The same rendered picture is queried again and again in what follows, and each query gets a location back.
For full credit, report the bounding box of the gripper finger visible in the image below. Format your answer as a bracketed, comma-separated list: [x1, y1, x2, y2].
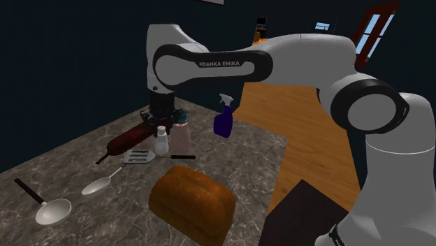
[139, 109, 154, 128]
[170, 106, 182, 126]

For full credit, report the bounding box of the pink bottle with teal cap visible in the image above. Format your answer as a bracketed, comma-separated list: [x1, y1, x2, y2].
[170, 108, 192, 156]

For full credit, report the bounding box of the dark red sausage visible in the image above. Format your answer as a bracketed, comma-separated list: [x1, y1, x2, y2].
[94, 118, 169, 166]

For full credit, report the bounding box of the small white shaker bottle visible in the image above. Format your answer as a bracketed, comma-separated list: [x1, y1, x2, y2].
[154, 125, 170, 157]

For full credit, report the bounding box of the blue spray bottle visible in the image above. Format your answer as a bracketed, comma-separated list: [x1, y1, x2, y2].
[212, 93, 235, 139]

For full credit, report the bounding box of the silver spoon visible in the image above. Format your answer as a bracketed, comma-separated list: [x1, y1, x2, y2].
[81, 165, 126, 198]

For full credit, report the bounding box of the brown bread loaf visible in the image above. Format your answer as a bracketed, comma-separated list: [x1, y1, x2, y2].
[148, 165, 237, 246]

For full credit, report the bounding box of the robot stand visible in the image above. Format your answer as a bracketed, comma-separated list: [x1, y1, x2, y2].
[257, 179, 350, 246]

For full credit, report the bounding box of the red framed window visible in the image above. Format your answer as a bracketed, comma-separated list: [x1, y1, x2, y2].
[350, 1, 401, 69]

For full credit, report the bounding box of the metal spatula with black handle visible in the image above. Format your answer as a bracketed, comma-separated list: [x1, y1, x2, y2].
[122, 149, 197, 166]

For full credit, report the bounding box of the silver ladle with black handle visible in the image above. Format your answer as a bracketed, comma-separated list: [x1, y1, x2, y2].
[13, 177, 73, 227]

